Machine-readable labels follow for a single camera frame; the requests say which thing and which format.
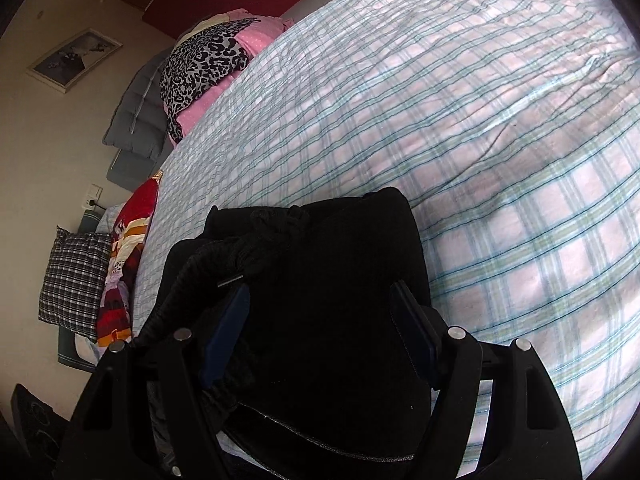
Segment black pants with silver stripes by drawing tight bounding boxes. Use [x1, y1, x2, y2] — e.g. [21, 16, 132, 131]
[68, 188, 431, 479]

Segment red patterned pillow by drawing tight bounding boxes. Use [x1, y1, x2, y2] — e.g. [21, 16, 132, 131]
[96, 170, 163, 354]

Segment black white plaid pillow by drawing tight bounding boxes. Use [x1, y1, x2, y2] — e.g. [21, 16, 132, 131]
[38, 226, 112, 342]

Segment grey padded headboard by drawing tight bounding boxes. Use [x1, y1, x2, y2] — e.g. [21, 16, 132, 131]
[102, 49, 172, 192]

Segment plaid light blue bed sheet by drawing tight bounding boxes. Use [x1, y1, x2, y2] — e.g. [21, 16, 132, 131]
[132, 0, 639, 474]

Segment leopard print cloth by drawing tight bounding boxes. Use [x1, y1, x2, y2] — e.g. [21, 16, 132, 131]
[160, 16, 257, 144]

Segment pink blanket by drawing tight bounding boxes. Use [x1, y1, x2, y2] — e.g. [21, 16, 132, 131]
[160, 9, 293, 145]

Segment framed wedding photo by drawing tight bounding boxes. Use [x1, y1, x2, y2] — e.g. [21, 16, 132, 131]
[26, 28, 122, 93]

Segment wall power socket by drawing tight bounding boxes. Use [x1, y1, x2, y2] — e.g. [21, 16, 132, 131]
[81, 184, 103, 210]

